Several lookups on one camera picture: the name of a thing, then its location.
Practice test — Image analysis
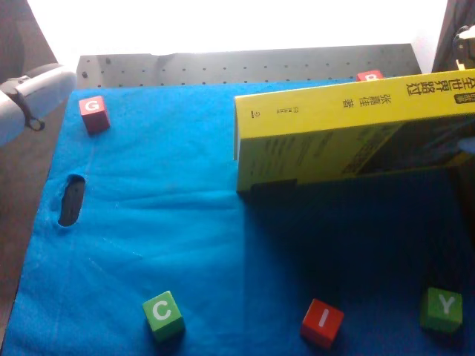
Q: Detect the green Y letter block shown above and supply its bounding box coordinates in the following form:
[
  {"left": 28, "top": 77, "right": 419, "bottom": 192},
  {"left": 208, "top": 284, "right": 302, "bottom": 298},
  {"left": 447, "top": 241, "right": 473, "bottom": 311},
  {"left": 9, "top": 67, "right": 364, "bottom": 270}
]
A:
[{"left": 419, "top": 287, "right": 464, "bottom": 334}]

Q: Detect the red B letter block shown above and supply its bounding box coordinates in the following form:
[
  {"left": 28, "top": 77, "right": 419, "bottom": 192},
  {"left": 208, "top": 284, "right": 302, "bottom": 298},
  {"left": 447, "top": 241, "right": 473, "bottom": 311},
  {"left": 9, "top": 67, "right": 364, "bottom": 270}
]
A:
[{"left": 356, "top": 69, "right": 385, "bottom": 82}]

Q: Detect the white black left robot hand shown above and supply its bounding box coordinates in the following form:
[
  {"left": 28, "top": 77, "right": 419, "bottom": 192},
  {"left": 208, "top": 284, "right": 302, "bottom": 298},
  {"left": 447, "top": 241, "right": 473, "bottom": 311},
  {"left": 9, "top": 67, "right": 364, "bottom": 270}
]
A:
[{"left": 451, "top": 24, "right": 475, "bottom": 154}]

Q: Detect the red I letter block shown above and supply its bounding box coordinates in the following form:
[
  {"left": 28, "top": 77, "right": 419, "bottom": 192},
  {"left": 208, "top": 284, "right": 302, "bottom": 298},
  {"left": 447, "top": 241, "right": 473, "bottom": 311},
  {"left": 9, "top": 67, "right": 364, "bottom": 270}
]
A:
[{"left": 299, "top": 298, "right": 345, "bottom": 350}]

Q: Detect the green C letter block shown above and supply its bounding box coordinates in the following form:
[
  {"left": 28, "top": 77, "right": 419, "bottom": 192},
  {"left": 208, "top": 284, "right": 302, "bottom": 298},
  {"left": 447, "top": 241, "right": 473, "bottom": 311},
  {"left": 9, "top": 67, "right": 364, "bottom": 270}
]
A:
[{"left": 142, "top": 290, "right": 186, "bottom": 344}]

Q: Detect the red G letter block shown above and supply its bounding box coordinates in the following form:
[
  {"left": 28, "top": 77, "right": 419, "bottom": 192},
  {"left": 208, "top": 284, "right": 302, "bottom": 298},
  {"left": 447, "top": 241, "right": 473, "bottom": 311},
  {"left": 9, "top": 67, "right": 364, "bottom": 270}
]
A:
[{"left": 78, "top": 95, "right": 111, "bottom": 135}]

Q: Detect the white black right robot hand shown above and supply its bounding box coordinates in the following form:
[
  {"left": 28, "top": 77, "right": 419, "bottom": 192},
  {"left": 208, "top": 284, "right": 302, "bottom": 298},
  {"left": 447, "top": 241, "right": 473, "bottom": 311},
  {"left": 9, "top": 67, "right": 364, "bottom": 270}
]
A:
[{"left": 0, "top": 62, "right": 78, "bottom": 148}]

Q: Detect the blue cloth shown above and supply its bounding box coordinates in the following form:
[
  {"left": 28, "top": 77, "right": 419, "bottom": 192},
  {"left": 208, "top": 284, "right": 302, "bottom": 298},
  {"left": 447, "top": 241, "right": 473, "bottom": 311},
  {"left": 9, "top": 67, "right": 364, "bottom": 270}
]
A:
[{"left": 0, "top": 76, "right": 475, "bottom": 356}]

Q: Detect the yellow book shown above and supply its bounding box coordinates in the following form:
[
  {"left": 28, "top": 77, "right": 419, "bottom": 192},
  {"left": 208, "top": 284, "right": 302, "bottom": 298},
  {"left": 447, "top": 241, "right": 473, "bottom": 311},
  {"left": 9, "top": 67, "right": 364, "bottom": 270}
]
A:
[{"left": 233, "top": 68, "right": 475, "bottom": 201}]

